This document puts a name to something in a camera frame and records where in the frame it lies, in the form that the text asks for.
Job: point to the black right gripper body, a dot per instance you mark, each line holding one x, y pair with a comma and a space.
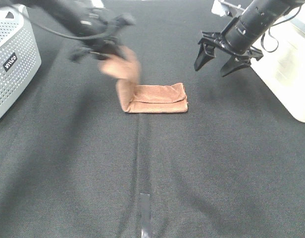
238, 36

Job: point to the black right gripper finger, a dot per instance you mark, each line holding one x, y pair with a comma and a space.
235, 63
206, 53

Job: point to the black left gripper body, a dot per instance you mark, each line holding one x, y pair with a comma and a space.
104, 44

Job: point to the brown microfibre towel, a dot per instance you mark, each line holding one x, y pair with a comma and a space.
137, 98

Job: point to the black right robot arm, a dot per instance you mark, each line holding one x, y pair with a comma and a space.
270, 10

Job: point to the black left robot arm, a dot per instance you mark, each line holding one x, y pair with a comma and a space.
80, 17

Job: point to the pale green plastic bin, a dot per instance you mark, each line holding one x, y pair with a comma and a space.
282, 67

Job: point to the grey perforated plastic basket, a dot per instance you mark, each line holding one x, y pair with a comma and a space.
19, 55

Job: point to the black tablecloth mat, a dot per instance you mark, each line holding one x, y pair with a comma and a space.
73, 164

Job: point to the black tape strip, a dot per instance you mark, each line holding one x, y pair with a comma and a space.
145, 202

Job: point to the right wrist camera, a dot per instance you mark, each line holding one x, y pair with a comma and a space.
223, 8

